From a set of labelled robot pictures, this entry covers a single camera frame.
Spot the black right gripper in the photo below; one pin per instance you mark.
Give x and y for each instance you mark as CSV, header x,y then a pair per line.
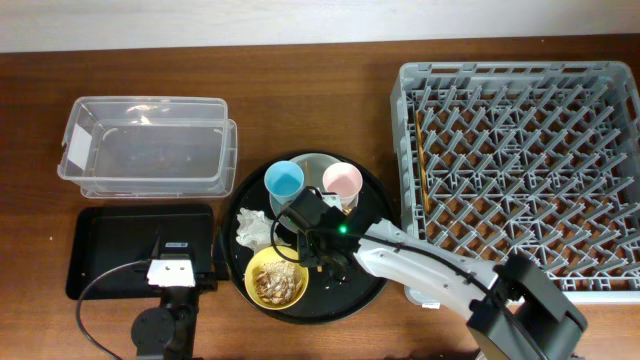
x,y
306,251

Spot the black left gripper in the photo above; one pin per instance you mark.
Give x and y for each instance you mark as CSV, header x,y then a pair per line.
x,y
208,282

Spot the yellow bowl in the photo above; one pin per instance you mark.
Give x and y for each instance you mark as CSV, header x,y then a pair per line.
x,y
268,255

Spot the white napkin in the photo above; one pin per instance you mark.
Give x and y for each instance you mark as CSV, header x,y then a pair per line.
x,y
254,230

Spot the wooden chopstick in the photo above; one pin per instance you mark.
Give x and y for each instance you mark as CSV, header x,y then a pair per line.
x,y
418,117
307,173

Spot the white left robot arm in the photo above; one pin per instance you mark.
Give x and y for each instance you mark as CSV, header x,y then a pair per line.
x,y
168,330

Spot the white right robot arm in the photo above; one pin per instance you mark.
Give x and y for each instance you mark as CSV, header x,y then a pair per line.
x,y
512,309

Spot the grey dishwasher rack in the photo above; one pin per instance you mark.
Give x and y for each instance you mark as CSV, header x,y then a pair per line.
x,y
532,158

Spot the pink cup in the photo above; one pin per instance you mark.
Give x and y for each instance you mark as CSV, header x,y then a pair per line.
x,y
343,179

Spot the round black tray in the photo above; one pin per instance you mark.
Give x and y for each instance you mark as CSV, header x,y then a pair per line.
x,y
325,299

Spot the food scraps in bowl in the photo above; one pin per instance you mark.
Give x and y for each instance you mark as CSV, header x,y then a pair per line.
x,y
277,283

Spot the black rectangular tray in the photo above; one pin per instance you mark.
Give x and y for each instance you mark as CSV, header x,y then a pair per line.
x,y
107,237

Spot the grey plate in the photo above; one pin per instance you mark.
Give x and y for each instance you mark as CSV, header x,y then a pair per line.
x,y
318,163

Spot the blue cup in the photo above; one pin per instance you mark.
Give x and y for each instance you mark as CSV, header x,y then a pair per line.
x,y
284,180

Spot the clear plastic bin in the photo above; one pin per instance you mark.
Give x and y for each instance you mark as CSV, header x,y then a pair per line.
x,y
156,147

